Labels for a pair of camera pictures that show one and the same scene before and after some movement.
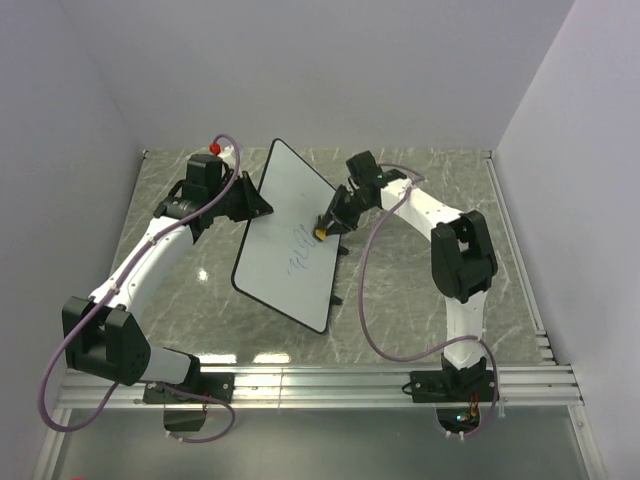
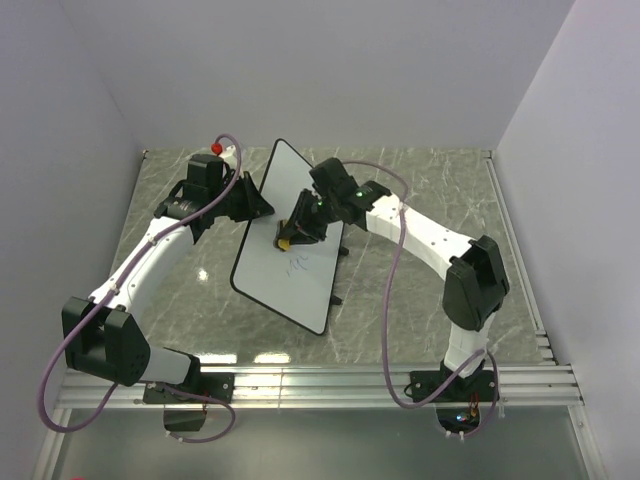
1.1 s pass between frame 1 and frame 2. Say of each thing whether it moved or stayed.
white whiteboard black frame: stayed
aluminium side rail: stayed
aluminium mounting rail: stayed
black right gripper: moved
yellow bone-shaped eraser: moved
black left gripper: stayed
